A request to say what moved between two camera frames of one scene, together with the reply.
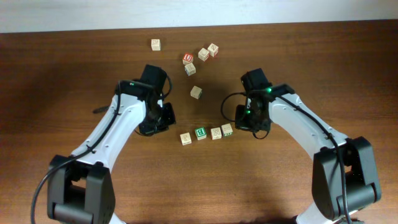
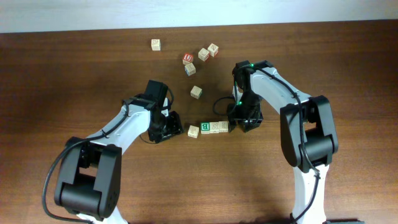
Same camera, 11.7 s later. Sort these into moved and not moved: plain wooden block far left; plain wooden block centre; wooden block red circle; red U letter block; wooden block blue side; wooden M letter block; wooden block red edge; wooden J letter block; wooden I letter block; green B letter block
Moved: wooden M letter block; green B letter block; wooden I letter block; wooden J letter block
Not moved: wooden block red circle; wooden block blue side; plain wooden block far left; plain wooden block centre; red U letter block; wooden block red edge
